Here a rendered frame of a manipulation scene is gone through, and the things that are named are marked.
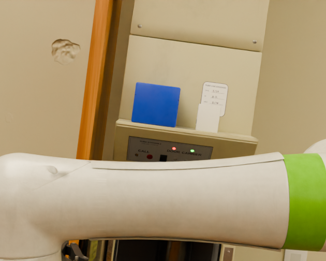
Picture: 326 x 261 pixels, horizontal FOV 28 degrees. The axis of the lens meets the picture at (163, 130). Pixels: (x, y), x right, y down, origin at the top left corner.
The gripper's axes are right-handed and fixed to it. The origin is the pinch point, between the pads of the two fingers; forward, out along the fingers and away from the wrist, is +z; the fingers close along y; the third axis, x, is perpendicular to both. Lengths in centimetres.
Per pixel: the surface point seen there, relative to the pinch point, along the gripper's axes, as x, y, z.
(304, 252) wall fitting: 15, -66, 86
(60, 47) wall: -38, 16, 87
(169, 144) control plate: -16.8, -18.6, 35.3
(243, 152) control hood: -17, -35, 35
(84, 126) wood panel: -18.4, 0.9, 35.1
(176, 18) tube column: -46, -17, 44
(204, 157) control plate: -14.6, -26.9, 37.4
